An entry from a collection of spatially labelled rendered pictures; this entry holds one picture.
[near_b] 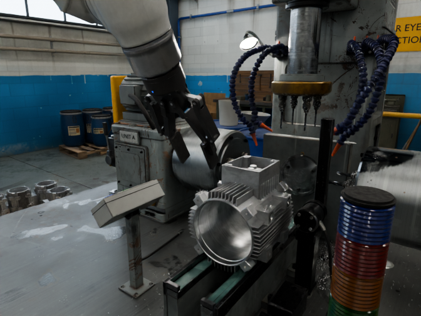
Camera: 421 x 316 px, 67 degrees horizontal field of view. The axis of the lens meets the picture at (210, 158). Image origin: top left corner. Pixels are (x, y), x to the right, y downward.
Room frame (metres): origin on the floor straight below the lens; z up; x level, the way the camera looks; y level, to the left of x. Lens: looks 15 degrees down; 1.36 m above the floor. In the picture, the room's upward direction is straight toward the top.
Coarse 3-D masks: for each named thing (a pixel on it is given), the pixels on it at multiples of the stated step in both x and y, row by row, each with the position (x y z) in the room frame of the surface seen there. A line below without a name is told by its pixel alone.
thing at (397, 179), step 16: (368, 160) 0.78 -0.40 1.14; (384, 160) 0.76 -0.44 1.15; (400, 160) 0.75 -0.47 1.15; (416, 160) 0.74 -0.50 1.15; (352, 176) 0.90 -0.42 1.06; (368, 176) 0.75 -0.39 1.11; (384, 176) 0.73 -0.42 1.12; (400, 176) 0.71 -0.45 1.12; (416, 176) 0.70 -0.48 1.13; (400, 192) 0.69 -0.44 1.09; (416, 192) 0.68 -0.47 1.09; (400, 208) 0.68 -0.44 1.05; (416, 208) 0.67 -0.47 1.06; (400, 224) 0.68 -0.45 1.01; (416, 224) 0.66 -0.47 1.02; (400, 240) 0.70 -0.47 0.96; (416, 240) 0.67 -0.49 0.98
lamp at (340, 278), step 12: (336, 276) 0.35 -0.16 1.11; (348, 276) 0.33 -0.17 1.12; (336, 288) 0.35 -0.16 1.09; (348, 288) 0.33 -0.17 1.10; (360, 288) 0.33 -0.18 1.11; (372, 288) 0.32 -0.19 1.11; (336, 300) 0.34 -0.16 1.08; (348, 300) 0.33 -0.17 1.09; (360, 300) 0.33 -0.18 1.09; (372, 300) 0.33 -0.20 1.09
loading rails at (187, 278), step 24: (288, 240) 0.79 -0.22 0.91; (192, 264) 0.65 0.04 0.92; (264, 264) 0.67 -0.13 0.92; (288, 264) 0.80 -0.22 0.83; (168, 288) 0.58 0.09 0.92; (192, 288) 0.60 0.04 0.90; (216, 288) 0.68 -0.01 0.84; (240, 288) 0.57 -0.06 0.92; (264, 288) 0.67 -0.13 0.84; (168, 312) 0.58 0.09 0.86; (192, 312) 0.60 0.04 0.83; (216, 312) 0.50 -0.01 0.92; (240, 312) 0.57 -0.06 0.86
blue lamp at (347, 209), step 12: (348, 204) 0.34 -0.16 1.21; (348, 216) 0.34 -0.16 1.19; (360, 216) 0.33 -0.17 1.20; (372, 216) 0.33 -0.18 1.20; (384, 216) 0.33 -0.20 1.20; (348, 228) 0.34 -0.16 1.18; (360, 228) 0.33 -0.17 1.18; (372, 228) 0.33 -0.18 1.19; (384, 228) 0.33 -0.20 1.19; (360, 240) 0.33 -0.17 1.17; (372, 240) 0.32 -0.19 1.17; (384, 240) 0.33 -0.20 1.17
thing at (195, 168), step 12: (192, 132) 1.13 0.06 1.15; (228, 132) 1.07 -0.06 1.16; (240, 132) 1.12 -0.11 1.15; (192, 144) 1.08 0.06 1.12; (216, 144) 1.03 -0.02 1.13; (228, 144) 1.05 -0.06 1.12; (240, 144) 1.12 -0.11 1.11; (192, 156) 1.05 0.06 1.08; (204, 156) 1.02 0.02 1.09; (228, 156) 1.05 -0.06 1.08; (240, 156) 1.11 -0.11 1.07; (180, 168) 1.07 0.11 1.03; (192, 168) 1.04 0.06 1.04; (204, 168) 1.01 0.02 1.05; (216, 168) 1.00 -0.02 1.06; (180, 180) 1.09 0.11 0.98; (192, 180) 1.05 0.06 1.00; (204, 180) 1.02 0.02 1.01; (216, 180) 1.00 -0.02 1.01
